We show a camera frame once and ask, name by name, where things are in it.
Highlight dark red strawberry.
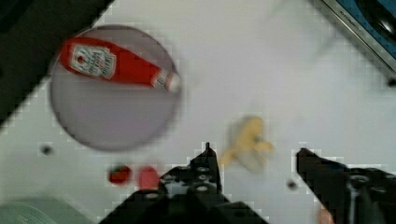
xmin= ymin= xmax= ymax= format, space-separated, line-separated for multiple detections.
xmin=107 ymin=165 xmax=132 ymax=185

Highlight silver black toaster oven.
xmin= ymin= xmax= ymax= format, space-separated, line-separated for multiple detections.
xmin=308 ymin=0 xmax=396 ymax=79

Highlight grey round plate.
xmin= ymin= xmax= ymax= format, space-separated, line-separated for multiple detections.
xmin=49 ymin=25 xmax=181 ymax=151

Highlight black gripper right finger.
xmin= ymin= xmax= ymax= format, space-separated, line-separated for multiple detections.
xmin=296 ymin=148 xmax=396 ymax=224

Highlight light red strawberry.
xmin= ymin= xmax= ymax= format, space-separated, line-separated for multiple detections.
xmin=137 ymin=166 xmax=159 ymax=189

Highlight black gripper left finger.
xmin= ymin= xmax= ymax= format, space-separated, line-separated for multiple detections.
xmin=158 ymin=142 xmax=222 ymax=198

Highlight green oval colander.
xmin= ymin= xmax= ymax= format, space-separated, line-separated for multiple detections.
xmin=0 ymin=196 xmax=95 ymax=224

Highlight red ketchup bottle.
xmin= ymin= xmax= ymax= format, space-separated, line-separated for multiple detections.
xmin=59 ymin=36 xmax=180 ymax=92

